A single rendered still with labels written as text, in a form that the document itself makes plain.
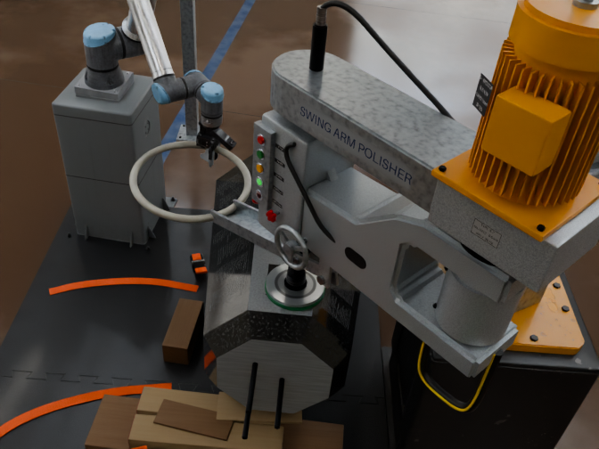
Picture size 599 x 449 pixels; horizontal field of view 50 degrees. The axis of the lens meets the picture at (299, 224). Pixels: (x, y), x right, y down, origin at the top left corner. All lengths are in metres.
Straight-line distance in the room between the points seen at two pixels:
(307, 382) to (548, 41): 1.57
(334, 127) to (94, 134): 1.89
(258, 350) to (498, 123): 1.33
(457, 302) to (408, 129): 0.44
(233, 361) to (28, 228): 1.94
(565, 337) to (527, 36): 1.46
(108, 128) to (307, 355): 1.60
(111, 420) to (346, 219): 1.48
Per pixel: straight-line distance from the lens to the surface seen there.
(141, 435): 2.68
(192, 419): 2.68
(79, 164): 3.51
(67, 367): 3.20
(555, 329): 2.51
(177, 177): 4.20
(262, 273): 2.39
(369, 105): 1.68
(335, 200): 1.83
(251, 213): 2.46
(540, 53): 1.25
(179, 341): 3.05
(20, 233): 3.94
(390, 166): 1.56
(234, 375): 2.42
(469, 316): 1.64
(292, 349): 2.27
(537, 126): 1.22
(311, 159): 1.82
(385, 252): 1.72
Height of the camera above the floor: 2.49
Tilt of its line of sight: 40 degrees down
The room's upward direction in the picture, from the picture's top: 5 degrees clockwise
